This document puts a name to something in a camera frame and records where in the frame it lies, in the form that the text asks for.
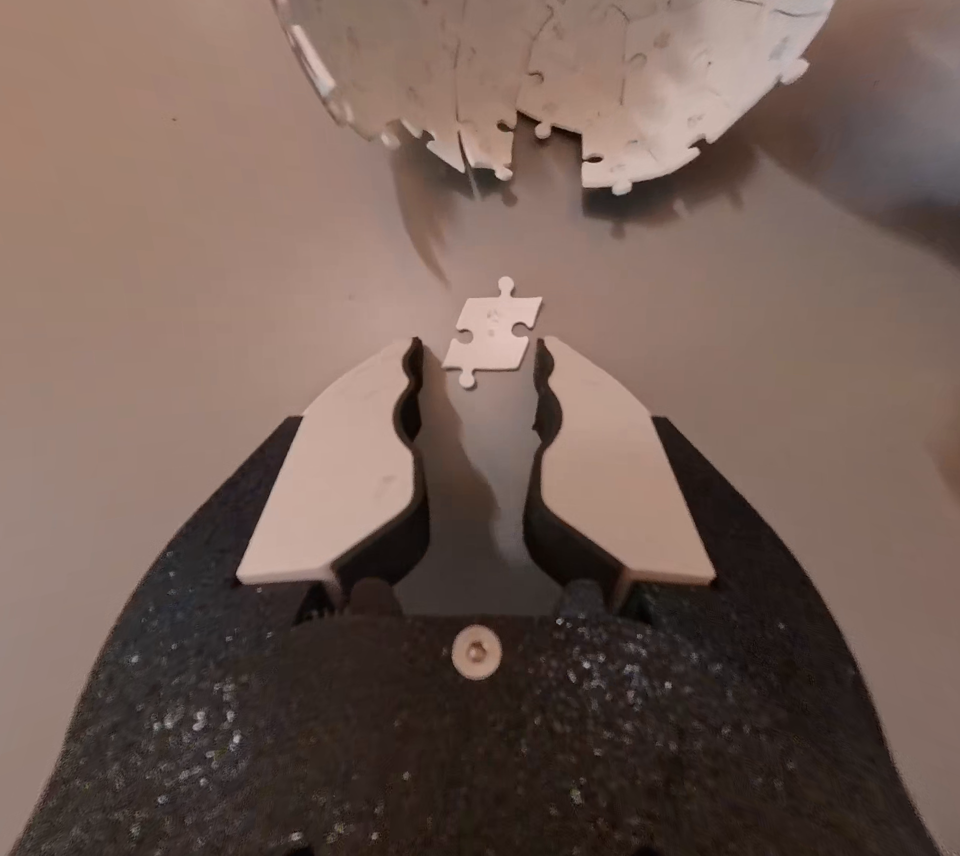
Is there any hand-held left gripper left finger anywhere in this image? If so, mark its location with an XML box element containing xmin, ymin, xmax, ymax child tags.
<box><xmin>234</xmin><ymin>335</ymin><xmax>430</xmax><ymax>610</ymax></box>

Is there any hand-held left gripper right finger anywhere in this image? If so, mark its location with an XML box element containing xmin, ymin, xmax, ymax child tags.
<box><xmin>523</xmin><ymin>335</ymin><xmax>717</xmax><ymax>613</ymax></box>

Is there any white puzzle piece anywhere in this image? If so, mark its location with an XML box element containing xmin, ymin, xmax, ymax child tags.
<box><xmin>442</xmin><ymin>277</ymin><xmax>543</xmax><ymax>390</ymax></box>

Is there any partly built puzzle ball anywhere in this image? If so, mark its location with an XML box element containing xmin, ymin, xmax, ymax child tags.
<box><xmin>238</xmin><ymin>0</ymin><xmax>867</xmax><ymax>197</ymax></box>

